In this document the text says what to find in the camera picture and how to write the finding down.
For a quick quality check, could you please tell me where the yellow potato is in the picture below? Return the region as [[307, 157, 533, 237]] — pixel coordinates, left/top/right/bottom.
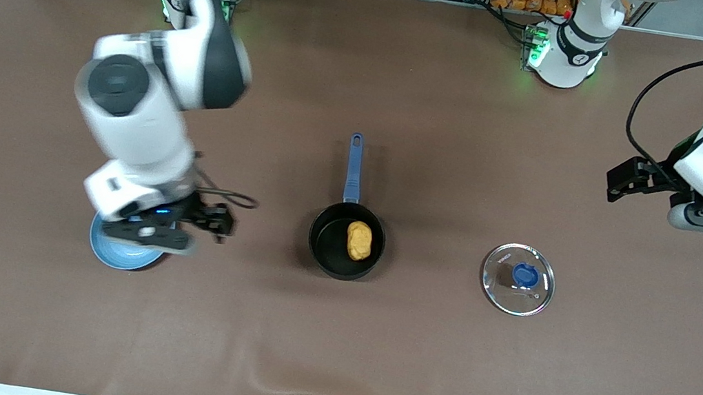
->
[[343, 219, 377, 264]]

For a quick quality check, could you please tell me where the glass lid with blue knob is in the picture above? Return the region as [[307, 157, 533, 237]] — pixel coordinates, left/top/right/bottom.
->
[[476, 239, 561, 321]]

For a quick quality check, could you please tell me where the blue plate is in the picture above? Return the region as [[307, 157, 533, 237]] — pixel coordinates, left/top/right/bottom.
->
[[85, 215, 170, 276]]

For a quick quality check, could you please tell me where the brown table cloth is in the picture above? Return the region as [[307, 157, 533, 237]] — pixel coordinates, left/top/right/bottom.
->
[[0, 0, 703, 395]]

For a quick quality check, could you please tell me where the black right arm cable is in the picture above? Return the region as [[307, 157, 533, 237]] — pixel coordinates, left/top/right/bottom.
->
[[187, 150, 265, 212]]

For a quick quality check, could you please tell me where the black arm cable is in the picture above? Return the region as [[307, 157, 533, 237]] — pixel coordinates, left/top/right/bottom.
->
[[187, 150, 265, 212], [618, 33, 703, 188]]

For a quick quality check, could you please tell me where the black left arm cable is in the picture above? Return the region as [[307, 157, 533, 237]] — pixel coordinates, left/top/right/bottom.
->
[[618, 33, 703, 188]]

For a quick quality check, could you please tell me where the black pot with blue handle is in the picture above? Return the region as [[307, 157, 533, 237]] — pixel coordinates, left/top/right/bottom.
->
[[303, 128, 402, 287]]

